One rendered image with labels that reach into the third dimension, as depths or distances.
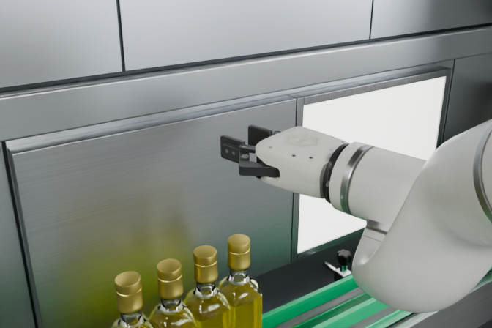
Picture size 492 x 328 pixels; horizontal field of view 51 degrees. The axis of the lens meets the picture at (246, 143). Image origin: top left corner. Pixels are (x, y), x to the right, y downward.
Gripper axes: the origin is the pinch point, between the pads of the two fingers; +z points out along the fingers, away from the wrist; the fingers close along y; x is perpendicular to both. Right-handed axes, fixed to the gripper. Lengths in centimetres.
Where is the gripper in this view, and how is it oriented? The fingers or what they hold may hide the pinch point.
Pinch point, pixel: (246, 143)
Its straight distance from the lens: 70.6
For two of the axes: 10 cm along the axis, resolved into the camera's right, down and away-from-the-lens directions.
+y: -6.6, 2.7, -7.0
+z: -7.5, -2.4, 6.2
